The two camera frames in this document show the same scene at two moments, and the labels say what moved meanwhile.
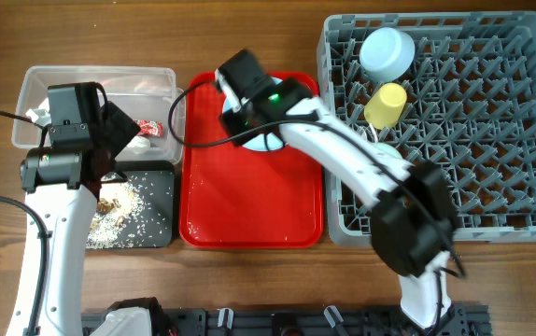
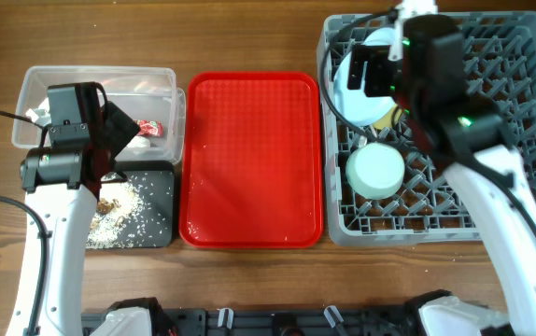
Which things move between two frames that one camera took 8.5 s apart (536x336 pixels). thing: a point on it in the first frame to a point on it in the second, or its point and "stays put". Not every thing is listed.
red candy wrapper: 150,128 stays put
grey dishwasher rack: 486,106 stays put
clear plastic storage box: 148,95 stays put
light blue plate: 259,143 to 354,105
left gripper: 118,125 stays put
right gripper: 231,122 to 376,59
